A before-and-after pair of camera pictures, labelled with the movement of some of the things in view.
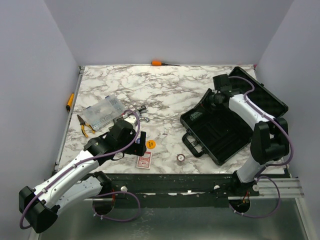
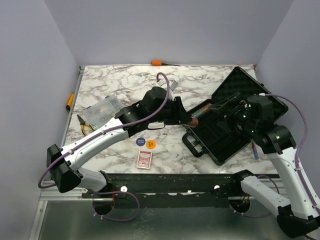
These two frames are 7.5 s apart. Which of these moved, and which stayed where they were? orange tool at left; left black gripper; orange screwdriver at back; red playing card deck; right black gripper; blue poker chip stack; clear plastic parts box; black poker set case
Moved: right black gripper; left black gripper
Stayed: black poker set case; red playing card deck; orange tool at left; blue poker chip stack; orange screwdriver at back; clear plastic parts box
